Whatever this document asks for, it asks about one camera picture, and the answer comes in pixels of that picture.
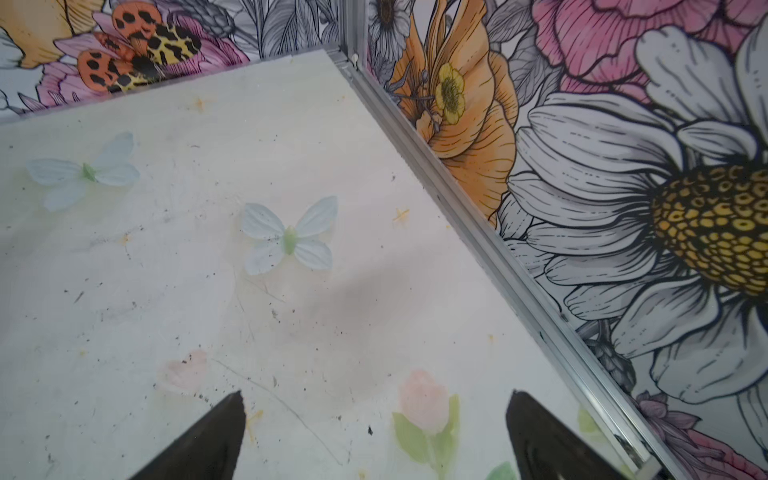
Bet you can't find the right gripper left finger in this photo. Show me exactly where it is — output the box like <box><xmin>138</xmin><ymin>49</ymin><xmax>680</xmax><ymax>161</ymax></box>
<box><xmin>131</xmin><ymin>391</ymin><xmax>246</xmax><ymax>480</ymax></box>

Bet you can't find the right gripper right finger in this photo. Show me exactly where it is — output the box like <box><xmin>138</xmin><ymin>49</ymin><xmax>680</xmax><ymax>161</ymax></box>
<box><xmin>505</xmin><ymin>390</ymin><xmax>623</xmax><ymax>480</ymax></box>

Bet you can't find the aluminium side wall rail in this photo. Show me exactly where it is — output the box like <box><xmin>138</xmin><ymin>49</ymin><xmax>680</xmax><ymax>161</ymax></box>
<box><xmin>337</xmin><ymin>1</ymin><xmax>689</xmax><ymax>479</ymax></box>

